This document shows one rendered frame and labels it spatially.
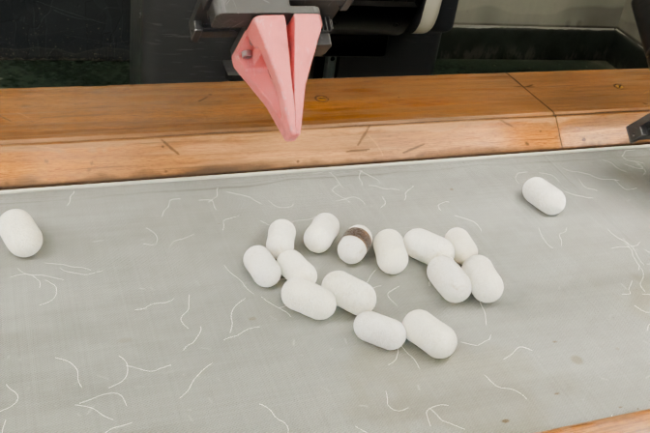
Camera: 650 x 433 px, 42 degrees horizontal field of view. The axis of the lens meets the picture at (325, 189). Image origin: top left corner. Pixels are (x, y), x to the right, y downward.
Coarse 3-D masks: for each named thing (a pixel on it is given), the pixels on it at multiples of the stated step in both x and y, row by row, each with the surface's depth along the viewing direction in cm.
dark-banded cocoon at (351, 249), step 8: (368, 232) 58; (344, 240) 57; (352, 240) 56; (360, 240) 57; (344, 248) 56; (352, 248) 56; (360, 248) 56; (344, 256) 56; (352, 256) 56; (360, 256) 56
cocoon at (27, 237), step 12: (0, 216) 54; (12, 216) 53; (24, 216) 53; (0, 228) 53; (12, 228) 52; (24, 228) 52; (36, 228) 53; (12, 240) 52; (24, 240) 52; (36, 240) 53; (12, 252) 53; (24, 252) 52; (36, 252) 53
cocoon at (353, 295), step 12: (336, 276) 53; (348, 276) 53; (336, 288) 52; (348, 288) 52; (360, 288) 52; (372, 288) 52; (336, 300) 52; (348, 300) 52; (360, 300) 52; (372, 300) 52; (360, 312) 52
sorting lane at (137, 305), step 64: (0, 192) 59; (64, 192) 60; (128, 192) 61; (192, 192) 62; (256, 192) 63; (320, 192) 65; (384, 192) 66; (448, 192) 67; (512, 192) 68; (576, 192) 70; (640, 192) 71; (0, 256) 53; (64, 256) 54; (128, 256) 55; (192, 256) 56; (320, 256) 58; (512, 256) 61; (576, 256) 62; (640, 256) 63; (0, 320) 48; (64, 320) 49; (128, 320) 50; (192, 320) 50; (256, 320) 51; (320, 320) 52; (448, 320) 54; (512, 320) 54; (576, 320) 55; (640, 320) 56; (0, 384) 44; (64, 384) 45; (128, 384) 45; (192, 384) 46; (256, 384) 47; (320, 384) 47; (384, 384) 48; (448, 384) 49; (512, 384) 49; (576, 384) 50; (640, 384) 51
